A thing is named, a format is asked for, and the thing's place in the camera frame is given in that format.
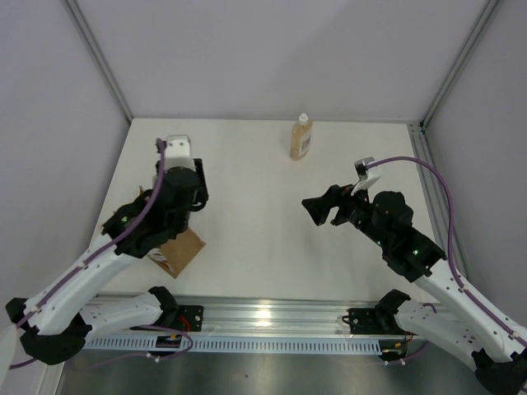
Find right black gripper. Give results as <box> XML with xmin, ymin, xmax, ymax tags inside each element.
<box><xmin>301</xmin><ymin>179</ymin><xmax>390</xmax><ymax>249</ymax></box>

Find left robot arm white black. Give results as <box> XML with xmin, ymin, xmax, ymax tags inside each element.
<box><xmin>6</xmin><ymin>159</ymin><xmax>208</xmax><ymax>365</ymax></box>

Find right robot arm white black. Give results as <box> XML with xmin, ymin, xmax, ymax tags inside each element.
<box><xmin>301</xmin><ymin>185</ymin><xmax>526</xmax><ymax>394</ymax></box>

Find amber liquid bottle white cap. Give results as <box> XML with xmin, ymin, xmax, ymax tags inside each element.
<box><xmin>289</xmin><ymin>113</ymin><xmax>313</xmax><ymax>160</ymax></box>

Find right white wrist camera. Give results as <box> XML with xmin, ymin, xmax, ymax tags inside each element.
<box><xmin>351</xmin><ymin>157</ymin><xmax>382</xmax><ymax>196</ymax></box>

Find right side aluminium rail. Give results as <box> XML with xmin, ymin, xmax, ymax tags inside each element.
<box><xmin>407</xmin><ymin>121</ymin><xmax>469</xmax><ymax>277</ymax></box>

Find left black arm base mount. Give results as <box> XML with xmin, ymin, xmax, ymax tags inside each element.
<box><xmin>148</xmin><ymin>286</ymin><xmax>204</xmax><ymax>332</ymax></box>

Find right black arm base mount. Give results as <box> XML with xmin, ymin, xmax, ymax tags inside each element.
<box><xmin>342</xmin><ymin>308</ymin><xmax>399</xmax><ymax>335</ymax></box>

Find aluminium mounting rail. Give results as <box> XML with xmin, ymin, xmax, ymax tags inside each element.
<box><xmin>175</xmin><ymin>295</ymin><xmax>376</xmax><ymax>337</ymax></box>

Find white slotted cable duct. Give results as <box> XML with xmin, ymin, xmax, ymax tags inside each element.
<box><xmin>85</xmin><ymin>334</ymin><xmax>382</xmax><ymax>356</ymax></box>

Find left aluminium frame post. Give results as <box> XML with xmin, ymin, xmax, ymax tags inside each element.
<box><xmin>61</xmin><ymin>0</ymin><xmax>133</xmax><ymax>126</ymax></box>

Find aluminium frame post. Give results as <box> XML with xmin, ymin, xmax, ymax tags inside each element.
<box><xmin>61</xmin><ymin>0</ymin><xmax>133</xmax><ymax>126</ymax></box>
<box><xmin>420</xmin><ymin>0</ymin><xmax>504</xmax><ymax>132</ymax></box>

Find right aluminium frame post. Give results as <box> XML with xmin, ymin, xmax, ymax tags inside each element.
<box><xmin>420</xmin><ymin>0</ymin><xmax>504</xmax><ymax>132</ymax></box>

